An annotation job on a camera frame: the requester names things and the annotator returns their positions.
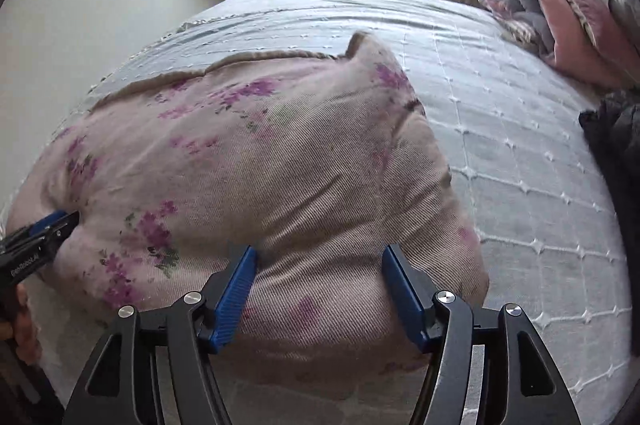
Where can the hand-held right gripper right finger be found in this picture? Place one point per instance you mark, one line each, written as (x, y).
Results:
(405, 300)

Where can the black puffer jacket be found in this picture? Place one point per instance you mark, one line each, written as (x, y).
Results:
(617, 145)

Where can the bed with grey checked bedspread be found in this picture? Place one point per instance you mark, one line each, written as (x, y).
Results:
(500, 185)

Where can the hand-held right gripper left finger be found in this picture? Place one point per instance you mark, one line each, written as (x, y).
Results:
(235, 300)

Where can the person's left hand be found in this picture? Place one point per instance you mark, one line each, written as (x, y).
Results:
(22, 335)

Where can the folded pink grey blanket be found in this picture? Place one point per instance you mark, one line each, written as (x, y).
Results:
(520, 5)

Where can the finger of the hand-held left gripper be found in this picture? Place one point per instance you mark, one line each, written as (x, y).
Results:
(42, 225)
(60, 235)

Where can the pink velvet pillow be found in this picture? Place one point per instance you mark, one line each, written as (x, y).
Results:
(585, 35)

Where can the floral padded jacket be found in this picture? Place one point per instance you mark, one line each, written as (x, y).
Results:
(250, 165)

